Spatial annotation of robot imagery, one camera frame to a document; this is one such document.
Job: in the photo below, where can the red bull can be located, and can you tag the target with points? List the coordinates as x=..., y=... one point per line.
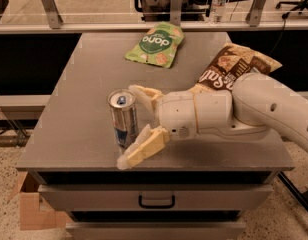
x=124, y=117

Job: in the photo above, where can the upper grey drawer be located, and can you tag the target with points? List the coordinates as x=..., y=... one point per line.
x=119, y=197

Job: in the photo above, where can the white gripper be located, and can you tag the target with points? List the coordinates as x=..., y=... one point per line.
x=176, y=114

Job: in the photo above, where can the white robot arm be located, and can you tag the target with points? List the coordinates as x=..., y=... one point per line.
x=256, y=103

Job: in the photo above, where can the lower grey drawer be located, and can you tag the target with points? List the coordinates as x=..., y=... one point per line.
x=156, y=231

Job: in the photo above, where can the brown late july chip bag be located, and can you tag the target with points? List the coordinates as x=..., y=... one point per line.
x=230, y=63

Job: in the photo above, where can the grey drawer cabinet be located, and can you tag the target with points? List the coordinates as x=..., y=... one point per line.
x=74, y=142

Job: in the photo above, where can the cardboard box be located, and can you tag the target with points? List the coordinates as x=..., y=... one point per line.
x=34, y=211

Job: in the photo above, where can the clear water bottle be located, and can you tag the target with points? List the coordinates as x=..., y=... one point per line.
x=217, y=11

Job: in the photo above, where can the black drawer handle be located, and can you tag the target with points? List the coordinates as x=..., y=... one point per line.
x=152, y=203

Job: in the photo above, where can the grey drawer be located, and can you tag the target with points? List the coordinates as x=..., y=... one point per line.
x=156, y=231
x=119, y=197

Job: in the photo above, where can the green rice chip bag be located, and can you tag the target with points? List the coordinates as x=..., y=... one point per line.
x=158, y=46

